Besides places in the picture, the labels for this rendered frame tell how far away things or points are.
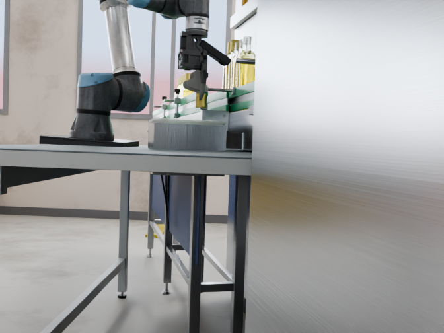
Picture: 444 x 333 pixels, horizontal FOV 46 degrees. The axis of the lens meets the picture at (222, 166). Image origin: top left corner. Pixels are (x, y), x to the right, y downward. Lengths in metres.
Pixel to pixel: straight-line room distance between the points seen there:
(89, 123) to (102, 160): 0.77
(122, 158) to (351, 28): 0.56
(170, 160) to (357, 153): 0.51
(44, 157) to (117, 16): 1.03
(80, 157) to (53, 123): 4.29
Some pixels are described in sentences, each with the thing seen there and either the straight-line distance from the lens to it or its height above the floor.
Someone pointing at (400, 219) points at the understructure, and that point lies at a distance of 0.52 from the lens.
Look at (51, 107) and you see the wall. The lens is 5.36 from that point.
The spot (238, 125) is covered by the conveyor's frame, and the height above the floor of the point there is 0.83.
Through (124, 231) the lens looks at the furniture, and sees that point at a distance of 2.61.
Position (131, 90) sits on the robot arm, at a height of 0.95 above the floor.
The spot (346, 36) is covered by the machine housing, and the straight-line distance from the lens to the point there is 0.64.
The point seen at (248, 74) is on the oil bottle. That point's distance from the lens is 1.81.
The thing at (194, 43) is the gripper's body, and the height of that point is 1.08.
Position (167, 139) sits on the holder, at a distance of 1.57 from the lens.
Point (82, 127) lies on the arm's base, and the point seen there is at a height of 0.81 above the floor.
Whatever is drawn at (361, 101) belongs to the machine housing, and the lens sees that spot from 0.59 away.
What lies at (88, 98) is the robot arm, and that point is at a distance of 1.82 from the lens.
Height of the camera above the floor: 0.78
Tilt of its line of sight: 3 degrees down
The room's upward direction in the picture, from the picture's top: 2 degrees clockwise
